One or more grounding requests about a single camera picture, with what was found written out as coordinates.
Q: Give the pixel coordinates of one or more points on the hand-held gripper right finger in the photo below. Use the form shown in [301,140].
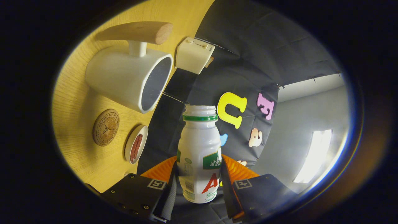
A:
[264,196]

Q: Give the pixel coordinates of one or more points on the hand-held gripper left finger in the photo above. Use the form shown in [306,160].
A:
[136,193]

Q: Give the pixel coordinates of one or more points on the round cork coaster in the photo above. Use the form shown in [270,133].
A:
[105,127]

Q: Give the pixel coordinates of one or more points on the white juice bottle green label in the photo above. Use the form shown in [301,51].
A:
[199,146]

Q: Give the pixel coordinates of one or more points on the clear juice stream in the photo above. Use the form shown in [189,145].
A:
[174,97]

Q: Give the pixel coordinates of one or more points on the reddish brown meat slice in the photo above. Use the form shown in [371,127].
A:
[136,147]

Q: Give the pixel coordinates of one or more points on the white round plate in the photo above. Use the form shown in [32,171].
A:
[129,146]

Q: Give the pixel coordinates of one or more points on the wooden table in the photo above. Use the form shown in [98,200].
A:
[74,149]

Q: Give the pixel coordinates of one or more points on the black backdrop cloth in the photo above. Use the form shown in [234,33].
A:
[248,53]

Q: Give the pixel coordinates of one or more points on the toast slice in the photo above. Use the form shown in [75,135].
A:
[209,61]

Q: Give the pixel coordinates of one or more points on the cream toaster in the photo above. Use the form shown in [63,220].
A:
[191,56]

